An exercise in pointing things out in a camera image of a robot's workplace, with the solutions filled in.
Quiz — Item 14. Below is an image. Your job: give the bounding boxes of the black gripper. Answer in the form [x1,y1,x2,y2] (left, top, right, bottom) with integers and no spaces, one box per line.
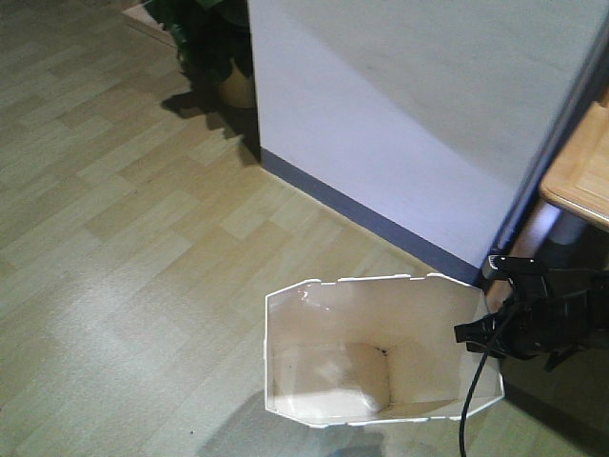
[454,298,571,361]

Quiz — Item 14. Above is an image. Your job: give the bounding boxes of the white plastic trash bin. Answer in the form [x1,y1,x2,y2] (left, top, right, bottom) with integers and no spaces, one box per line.
[264,273,504,428]

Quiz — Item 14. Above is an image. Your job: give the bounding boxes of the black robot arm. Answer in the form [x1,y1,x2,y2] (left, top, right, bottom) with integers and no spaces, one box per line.
[454,270,608,371]

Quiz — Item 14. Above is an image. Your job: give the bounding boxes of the wooden desk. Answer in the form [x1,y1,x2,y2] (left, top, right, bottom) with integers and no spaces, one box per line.
[540,101,608,230]

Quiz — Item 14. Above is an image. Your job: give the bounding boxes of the potted green plant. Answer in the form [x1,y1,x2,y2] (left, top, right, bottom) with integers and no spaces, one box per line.
[142,0,256,109]

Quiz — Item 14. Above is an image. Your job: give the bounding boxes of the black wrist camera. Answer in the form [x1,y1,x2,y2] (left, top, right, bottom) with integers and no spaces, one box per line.
[482,255,550,302]

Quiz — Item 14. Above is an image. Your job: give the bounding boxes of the black camera cable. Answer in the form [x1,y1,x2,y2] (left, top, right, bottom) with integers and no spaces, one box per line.
[457,294,520,457]

